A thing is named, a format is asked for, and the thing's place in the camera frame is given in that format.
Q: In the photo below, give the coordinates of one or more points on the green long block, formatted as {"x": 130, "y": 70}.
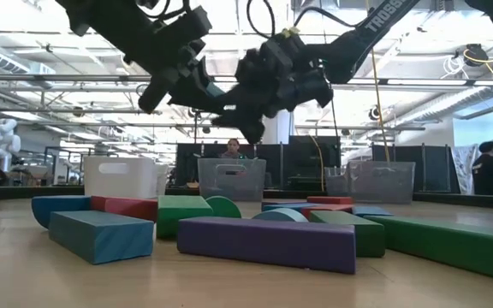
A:
{"x": 443, "y": 244}
{"x": 340, "y": 218}

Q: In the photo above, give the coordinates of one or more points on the dark partition panels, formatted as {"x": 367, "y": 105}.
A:
{"x": 435, "y": 171}

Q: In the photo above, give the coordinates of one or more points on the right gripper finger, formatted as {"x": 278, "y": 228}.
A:
{"x": 237, "y": 97}
{"x": 248, "y": 124}

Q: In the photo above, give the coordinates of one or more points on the patterned white cloth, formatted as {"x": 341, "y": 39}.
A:
{"x": 462, "y": 167}

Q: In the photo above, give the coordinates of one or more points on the green square block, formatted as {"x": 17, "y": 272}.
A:
{"x": 178, "y": 214}

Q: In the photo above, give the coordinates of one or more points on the black monitor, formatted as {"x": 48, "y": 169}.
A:
{"x": 315, "y": 158}

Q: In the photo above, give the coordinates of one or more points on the green half-cylinder block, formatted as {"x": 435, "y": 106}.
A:
{"x": 225, "y": 207}

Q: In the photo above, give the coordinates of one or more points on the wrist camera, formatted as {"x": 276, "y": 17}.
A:
{"x": 191, "y": 23}
{"x": 285, "y": 49}

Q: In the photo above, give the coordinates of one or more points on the dark blue long block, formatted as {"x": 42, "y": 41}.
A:
{"x": 280, "y": 202}

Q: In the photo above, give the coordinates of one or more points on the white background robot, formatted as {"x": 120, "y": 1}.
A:
{"x": 2, "y": 143}

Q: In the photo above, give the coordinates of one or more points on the teal long block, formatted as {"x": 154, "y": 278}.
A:
{"x": 101, "y": 239}

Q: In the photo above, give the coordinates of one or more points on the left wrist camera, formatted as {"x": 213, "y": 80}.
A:
{"x": 191, "y": 23}

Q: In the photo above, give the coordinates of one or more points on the purple long block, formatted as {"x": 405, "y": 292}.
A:
{"x": 263, "y": 246}

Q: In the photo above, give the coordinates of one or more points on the person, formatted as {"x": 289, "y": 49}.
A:
{"x": 488, "y": 171}
{"x": 233, "y": 147}

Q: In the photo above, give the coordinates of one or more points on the silver ceiling air duct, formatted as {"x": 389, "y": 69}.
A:
{"x": 465, "y": 100}

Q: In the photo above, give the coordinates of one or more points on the black partition screens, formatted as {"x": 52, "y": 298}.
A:
{"x": 274, "y": 158}

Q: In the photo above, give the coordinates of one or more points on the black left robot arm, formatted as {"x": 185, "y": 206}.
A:
{"x": 114, "y": 25}

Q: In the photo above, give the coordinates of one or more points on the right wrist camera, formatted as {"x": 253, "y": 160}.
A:
{"x": 285, "y": 49}

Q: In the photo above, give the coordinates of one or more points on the white plastic bin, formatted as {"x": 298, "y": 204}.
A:
{"x": 122, "y": 186}

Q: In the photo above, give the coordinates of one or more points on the grey translucent plastic bin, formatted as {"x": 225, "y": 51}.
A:
{"x": 251, "y": 184}
{"x": 379, "y": 184}

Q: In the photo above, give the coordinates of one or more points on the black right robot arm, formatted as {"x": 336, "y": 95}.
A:
{"x": 375, "y": 25}

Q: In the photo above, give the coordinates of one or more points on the light teal half-cylinder block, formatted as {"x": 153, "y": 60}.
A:
{"x": 280, "y": 215}

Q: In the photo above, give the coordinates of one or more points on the blue half-cylinder block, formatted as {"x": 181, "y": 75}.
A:
{"x": 54, "y": 209}

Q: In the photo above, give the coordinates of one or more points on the black metal frame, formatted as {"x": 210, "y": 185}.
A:
{"x": 195, "y": 128}

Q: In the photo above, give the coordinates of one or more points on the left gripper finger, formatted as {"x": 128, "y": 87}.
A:
{"x": 191, "y": 94}
{"x": 206, "y": 72}

